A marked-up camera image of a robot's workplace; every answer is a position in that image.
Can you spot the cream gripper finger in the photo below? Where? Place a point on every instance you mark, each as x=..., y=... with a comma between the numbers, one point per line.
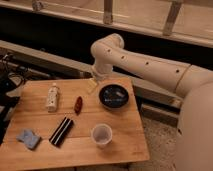
x=91, y=85

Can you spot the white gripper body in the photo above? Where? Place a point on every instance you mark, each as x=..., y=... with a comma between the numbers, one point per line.
x=100, y=72

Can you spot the red pepper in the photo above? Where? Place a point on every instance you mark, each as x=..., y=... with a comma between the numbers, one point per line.
x=78, y=105

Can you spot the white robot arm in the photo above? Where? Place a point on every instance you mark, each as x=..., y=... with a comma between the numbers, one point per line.
x=194, y=84

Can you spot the black bowl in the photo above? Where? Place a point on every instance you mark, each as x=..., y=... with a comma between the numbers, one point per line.
x=113, y=96

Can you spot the white plastic bottle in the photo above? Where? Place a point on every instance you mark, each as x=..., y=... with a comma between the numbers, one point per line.
x=52, y=98

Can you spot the black striped box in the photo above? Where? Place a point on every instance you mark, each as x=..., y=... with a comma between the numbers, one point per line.
x=60, y=133

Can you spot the blue cloth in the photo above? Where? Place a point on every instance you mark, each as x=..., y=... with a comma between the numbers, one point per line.
x=29, y=139

